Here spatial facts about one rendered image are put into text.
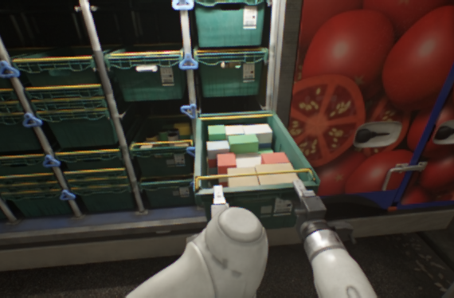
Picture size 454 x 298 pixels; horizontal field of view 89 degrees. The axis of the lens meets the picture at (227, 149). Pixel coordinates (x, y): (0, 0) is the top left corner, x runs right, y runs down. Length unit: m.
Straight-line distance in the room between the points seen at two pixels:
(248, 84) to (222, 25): 0.34
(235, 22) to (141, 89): 0.62
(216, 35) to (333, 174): 1.11
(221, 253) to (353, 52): 1.20
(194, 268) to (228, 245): 0.07
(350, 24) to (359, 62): 0.20
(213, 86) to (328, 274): 1.10
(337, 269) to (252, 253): 0.26
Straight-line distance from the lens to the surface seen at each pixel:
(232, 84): 1.40
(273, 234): 1.92
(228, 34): 1.35
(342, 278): 0.58
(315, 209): 0.66
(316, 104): 1.37
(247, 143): 1.04
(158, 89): 1.41
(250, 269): 0.39
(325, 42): 1.31
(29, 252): 2.27
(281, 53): 1.24
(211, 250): 0.38
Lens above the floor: 1.90
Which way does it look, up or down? 30 degrees down
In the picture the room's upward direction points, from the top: 2 degrees counter-clockwise
